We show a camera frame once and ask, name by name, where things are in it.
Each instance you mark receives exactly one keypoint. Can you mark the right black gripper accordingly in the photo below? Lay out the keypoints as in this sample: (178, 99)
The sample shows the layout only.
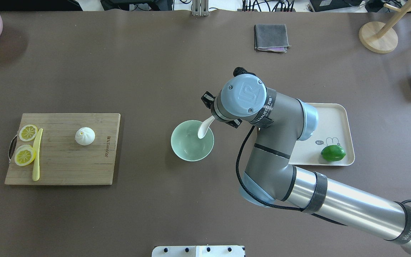
(207, 99)

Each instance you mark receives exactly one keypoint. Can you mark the white ceramic spoon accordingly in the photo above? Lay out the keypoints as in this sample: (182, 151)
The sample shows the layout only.
(204, 127)

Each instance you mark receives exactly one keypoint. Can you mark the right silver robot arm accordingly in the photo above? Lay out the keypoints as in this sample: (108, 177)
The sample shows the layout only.
(290, 134)

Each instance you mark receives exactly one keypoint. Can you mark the light green ceramic bowl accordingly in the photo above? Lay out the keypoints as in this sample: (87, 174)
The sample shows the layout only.
(187, 145)

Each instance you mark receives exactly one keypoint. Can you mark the white steamed bun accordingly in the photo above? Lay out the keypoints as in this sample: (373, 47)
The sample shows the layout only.
(85, 136)

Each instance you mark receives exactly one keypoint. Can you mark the folded grey cloth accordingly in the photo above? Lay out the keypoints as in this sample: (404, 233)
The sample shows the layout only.
(271, 38)

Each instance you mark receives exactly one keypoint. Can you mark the cream rabbit serving tray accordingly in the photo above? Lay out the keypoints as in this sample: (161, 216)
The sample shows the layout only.
(333, 129)

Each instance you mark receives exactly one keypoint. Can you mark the green lime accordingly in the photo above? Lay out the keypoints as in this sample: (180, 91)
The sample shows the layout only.
(333, 153)

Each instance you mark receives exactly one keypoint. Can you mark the wooden cutting board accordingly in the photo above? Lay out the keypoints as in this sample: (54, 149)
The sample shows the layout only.
(62, 160)

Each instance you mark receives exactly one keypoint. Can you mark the wooden stand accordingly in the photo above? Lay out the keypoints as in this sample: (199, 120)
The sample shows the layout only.
(380, 37)

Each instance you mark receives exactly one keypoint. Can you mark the lemon slice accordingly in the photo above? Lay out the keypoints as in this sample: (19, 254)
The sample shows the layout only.
(28, 133)

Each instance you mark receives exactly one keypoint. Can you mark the yellow plastic knife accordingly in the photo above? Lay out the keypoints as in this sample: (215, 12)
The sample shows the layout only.
(36, 162)

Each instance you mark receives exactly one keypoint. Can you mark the stacked lemon slices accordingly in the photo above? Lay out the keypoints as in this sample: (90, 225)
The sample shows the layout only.
(24, 155)

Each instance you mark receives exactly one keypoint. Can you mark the aluminium frame post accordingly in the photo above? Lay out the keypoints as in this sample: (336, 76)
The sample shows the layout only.
(200, 7)

